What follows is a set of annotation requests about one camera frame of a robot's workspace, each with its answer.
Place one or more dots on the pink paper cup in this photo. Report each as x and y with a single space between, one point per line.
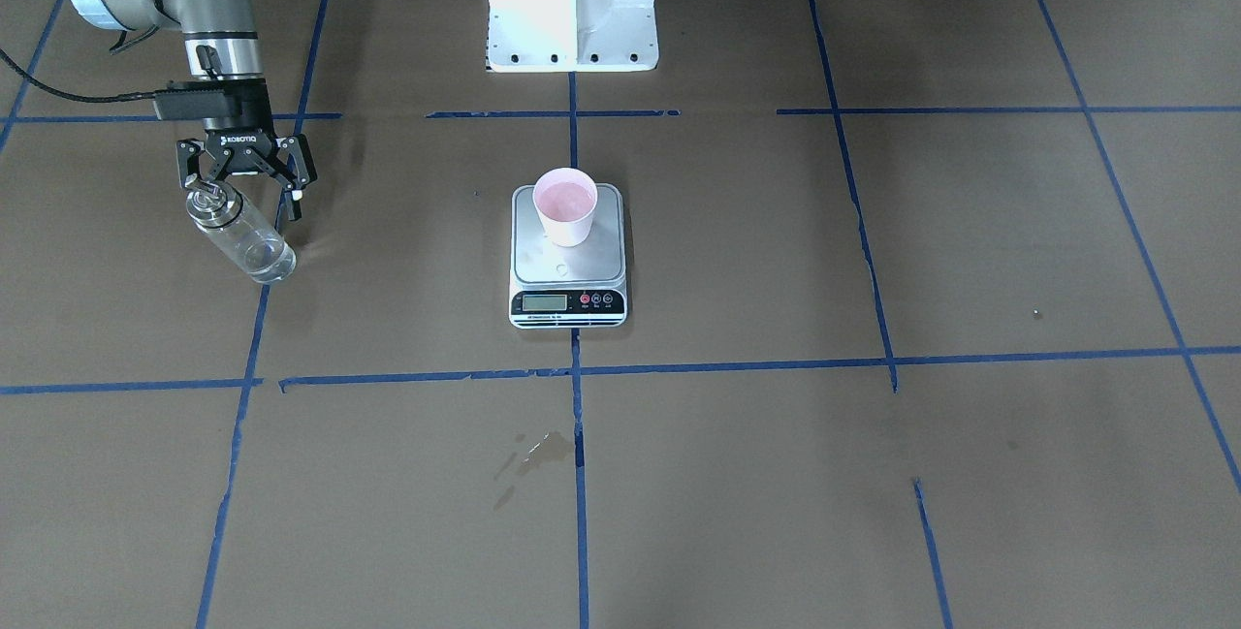
565 200

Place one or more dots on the silver kitchen scale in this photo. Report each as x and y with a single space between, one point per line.
568 287

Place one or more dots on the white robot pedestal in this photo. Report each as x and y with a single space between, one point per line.
571 36

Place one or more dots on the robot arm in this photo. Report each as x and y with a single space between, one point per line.
220 37

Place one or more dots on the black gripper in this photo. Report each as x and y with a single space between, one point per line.
248 124

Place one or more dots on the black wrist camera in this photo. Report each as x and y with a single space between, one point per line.
184 101

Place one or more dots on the glass sauce bottle metal spout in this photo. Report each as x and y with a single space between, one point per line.
239 229

